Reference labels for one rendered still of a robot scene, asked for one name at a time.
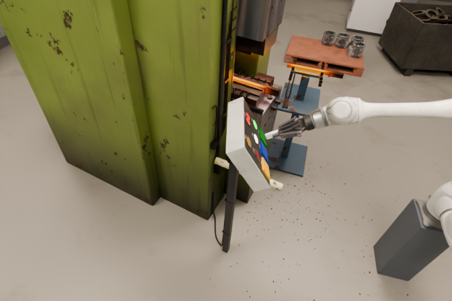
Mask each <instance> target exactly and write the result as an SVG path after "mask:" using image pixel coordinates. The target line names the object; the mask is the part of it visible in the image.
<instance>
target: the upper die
mask: <svg viewBox="0 0 452 301"><path fill-rule="evenodd" d="M277 33H278V26H277V28H276V29H275V30H274V31H273V32H272V33H271V34H270V35H269V36H268V37H267V38H266V39H265V40H264V41H263V42H259V41H256V40H252V39H249V38H244V37H241V36H237V37H236V46H235V48H236V49H239V50H244V51H246V52H251V53H254V54H259V55H261V56H264V55H265V54H266V53H267V52H268V50H269V49H270V48H271V47H272V46H273V45H274V44H275V43H276V37H277Z"/></svg>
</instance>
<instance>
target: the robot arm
mask: <svg viewBox="0 0 452 301"><path fill-rule="evenodd" d="M376 117H423V118H444V119H451V120H452V99H446V100H442V101H432V102H420V103H367V102H364V101H362V100H361V99H360V98H357V97H338V98H336V99H333V100H332V101H331V102H330V103H329V104H328V105H327V106H325V107H323V108H320V109H318V110H314V111H312V112H311V114H307V115H305V116H303V117H302V118H297V117H296V116H294V117H293V118H292V119H290V120H288V121H286V122H284V123H283V124H281V125H279V126H278V129H276V130H273V131H272V132H269V133H266V134H265V137H266V139H267V140H268V139H271V138H276V137H278V136H280V137H281V138H290V137H296V136H298V137H301V133H302V132H304V131H306V130H308V131H310V130H313V129H315V127H316V128H317V129H320V128H324V127H327V126H328V125H329V126H331V125H341V124H344V125H349V124H359V123H360V122H361V121H362V120H364V119H366V118H376ZM428 198H429V200H428V201H427V202H425V201H423V200H420V199H417V200H416V204H417V205H418V209H419V211H420V215H421V218H422V225H423V226H424V227H426V228H435V229H439V230H443V232H444V235H445V238H446V240H447V243H448V245H449V246H450V248H451V250H452V181H450V182H448V183H445V184H443V185H442V186H440V188H438V189H437V190H436V191H435V192H434V194H433V195H429V197H428Z"/></svg>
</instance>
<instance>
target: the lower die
mask: <svg viewBox="0 0 452 301"><path fill-rule="evenodd" d="M233 76H234V77H238V78H240V79H245V80H247V81H251V82H254V83H257V84H261V85H264V86H266V85H268V83H264V82H261V81H257V80H255V79H251V78H248V77H244V76H241V75H239V76H238V74H235V73H234V74H233ZM234 87H236V91H235V90H234V95H233V89H234ZM233 89H232V93H231V99H232V96H233V98H234V99H238V98H239V92H240V91H241V90H242V89H243V93H241V97H243V98H244V99H245V100H246V95H247V93H248V91H249V92H250V96H249V95H248V99H247V104H250V105H253V106H256V107H258V105H259V104H260V102H261V101H262V100H263V99H264V97H265V96H266V94H267V93H263V91H264V90H263V89H260V88H257V87H254V86H251V85H247V84H245V83H240V82H238V81H234V80H233Z"/></svg>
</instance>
